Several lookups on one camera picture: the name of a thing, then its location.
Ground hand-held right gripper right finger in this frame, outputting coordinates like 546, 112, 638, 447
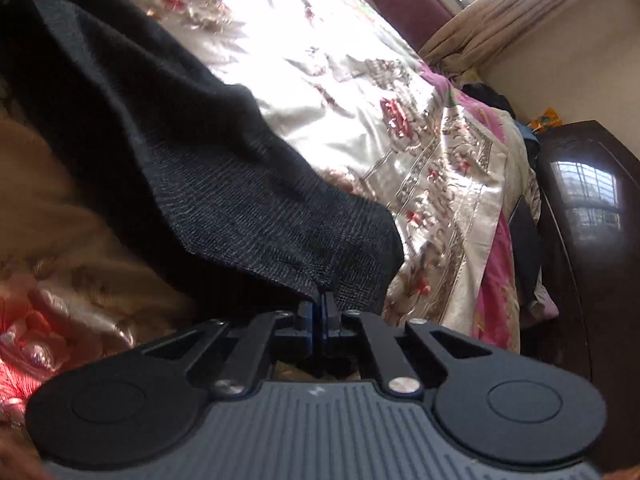
320, 294, 493, 397

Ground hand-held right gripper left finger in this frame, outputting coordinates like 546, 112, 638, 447
142, 301, 317, 397

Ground black knit pants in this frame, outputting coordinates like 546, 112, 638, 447
0, 0, 405, 316

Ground dark cloth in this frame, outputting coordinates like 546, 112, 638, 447
507, 192, 548, 311

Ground floral satin bedspread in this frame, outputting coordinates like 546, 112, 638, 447
0, 0, 543, 441

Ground dark wooden headboard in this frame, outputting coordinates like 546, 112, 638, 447
535, 120, 640, 466

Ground pile of dark clothes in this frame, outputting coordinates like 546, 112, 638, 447
460, 82, 516, 116

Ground yellow patterned cloth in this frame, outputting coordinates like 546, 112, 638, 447
530, 107, 566, 133

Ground beige curtain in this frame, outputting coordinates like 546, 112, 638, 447
417, 0, 640, 78

